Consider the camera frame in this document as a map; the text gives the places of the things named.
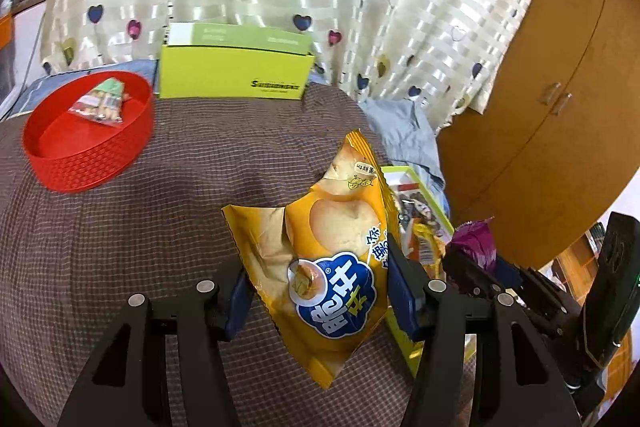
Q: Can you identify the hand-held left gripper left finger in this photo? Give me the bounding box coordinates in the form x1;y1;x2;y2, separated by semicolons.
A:
57;267;251;427

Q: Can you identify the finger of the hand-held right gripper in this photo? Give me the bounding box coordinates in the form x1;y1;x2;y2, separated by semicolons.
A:
442;249;503;303
495;259;567;314

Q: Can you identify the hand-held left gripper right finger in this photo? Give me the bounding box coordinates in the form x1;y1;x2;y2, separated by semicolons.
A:
386;234;583;427

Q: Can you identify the purple snack packet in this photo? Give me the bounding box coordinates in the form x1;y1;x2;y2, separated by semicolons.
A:
451;217;499;272

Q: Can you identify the yellow gold snack packet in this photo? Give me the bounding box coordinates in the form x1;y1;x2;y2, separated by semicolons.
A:
407;222;448;280

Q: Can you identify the green white-lined box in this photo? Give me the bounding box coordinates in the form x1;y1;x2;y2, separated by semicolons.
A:
380;164;476;380

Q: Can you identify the yellow bread packet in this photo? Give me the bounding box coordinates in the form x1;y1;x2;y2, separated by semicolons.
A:
221;131;403;390

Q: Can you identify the light blue garment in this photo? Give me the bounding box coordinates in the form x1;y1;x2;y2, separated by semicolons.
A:
357;99;451;218

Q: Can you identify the red round plastic basket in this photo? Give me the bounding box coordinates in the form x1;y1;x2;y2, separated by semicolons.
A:
22;71;155;194

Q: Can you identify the green printed cardboard box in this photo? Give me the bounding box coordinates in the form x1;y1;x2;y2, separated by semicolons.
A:
159;23;317;101

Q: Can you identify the clear biscuit packet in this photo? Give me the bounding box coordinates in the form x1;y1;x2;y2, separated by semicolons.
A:
69;78;126;125

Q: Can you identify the wooden wardrobe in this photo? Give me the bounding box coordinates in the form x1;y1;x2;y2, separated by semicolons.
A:
435;0;640;280

